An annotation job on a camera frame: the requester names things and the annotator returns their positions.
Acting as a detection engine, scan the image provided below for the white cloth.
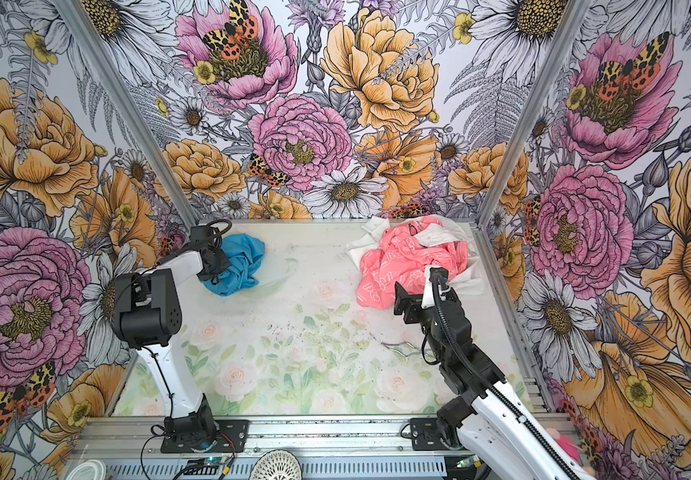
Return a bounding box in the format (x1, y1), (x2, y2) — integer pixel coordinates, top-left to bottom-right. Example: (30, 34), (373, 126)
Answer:
(344, 214), (483, 295)

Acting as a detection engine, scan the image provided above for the pink patterned cloth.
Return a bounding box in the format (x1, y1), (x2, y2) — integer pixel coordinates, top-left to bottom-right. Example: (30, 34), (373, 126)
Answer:
(355, 216), (471, 311)

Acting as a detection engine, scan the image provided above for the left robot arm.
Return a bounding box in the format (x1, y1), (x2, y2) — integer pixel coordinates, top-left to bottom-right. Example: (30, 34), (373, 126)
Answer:
(111, 219), (232, 452)

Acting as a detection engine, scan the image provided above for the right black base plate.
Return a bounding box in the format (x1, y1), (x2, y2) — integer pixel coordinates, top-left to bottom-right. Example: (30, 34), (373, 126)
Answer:
(409, 417), (461, 451)

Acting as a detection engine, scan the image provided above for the aluminium front rail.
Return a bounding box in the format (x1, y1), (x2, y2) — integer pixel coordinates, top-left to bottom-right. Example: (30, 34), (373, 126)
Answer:
(62, 415), (499, 479)

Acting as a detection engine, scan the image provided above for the pink plush toy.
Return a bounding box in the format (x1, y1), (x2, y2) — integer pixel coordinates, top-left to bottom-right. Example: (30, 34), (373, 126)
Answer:
(547, 428), (581, 464)

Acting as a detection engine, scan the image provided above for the white perforated round object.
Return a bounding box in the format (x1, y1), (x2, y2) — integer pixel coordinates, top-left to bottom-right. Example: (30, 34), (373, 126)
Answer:
(249, 450), (303, 480)

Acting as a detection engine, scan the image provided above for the aluminium corner post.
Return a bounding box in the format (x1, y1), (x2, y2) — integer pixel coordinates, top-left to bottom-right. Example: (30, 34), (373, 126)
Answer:
(56, 1), (201, 228)
(477, 0), (591, 229)

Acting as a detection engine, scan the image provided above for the right aluminium corner post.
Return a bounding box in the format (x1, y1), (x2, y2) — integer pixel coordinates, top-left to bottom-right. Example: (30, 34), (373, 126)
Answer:
(477, 0), (591, 229)

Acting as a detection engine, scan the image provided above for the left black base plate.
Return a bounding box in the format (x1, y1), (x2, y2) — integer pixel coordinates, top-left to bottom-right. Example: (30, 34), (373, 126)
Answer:
(161, 417), (250, 454)

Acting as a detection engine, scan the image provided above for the left aluminium corner post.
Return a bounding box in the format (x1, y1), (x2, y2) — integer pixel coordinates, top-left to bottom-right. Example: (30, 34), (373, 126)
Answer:
(56, 1), (201, 228)

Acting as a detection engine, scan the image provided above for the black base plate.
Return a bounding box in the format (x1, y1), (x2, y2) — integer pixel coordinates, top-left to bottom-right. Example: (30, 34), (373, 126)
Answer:
(161, 417), (250, 454)
(409, 417), (461, 451)

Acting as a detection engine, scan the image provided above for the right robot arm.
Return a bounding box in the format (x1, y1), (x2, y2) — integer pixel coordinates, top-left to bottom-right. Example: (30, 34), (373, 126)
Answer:
(393, 266), (595, 479)

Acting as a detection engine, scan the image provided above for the teal blue cloth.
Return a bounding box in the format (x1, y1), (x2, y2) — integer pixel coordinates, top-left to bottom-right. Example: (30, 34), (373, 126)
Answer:
(203, 234), (266, 297)

